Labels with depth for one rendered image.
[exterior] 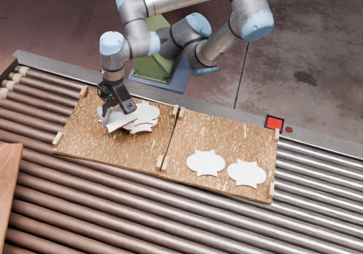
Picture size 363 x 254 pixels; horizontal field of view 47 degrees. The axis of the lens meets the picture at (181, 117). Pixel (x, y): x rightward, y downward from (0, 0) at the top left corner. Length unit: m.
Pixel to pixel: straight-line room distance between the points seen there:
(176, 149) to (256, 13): 0.58
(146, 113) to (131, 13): 0.44
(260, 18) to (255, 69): 2.10
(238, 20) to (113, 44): 0.43
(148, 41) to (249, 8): 0.35
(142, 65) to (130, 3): 0.56
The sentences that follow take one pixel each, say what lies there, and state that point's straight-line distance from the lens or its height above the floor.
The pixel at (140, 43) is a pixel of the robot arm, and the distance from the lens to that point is 1.35.
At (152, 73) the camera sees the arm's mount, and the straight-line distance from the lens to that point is 1.91.
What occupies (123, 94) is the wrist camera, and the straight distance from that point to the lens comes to 1.41.
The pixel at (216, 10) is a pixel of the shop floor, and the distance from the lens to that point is 4.10.
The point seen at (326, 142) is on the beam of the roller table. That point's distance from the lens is 1.81.
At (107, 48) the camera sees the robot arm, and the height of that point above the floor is 1.37.
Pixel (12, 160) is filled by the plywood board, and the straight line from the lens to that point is 1.48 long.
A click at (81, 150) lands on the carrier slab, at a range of 1.59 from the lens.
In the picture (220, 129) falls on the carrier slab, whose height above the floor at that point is 0.94.
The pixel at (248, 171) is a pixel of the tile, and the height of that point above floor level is 0.94.
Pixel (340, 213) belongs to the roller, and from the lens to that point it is 1.62.
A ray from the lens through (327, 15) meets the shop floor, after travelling 4.43.
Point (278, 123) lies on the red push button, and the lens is 1.78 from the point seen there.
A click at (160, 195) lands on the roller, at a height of 0.92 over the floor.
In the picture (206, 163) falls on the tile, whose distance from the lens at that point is 1.55.
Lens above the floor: 2.18
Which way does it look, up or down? 47 degrees down
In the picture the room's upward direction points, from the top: 8 degrees clockwise
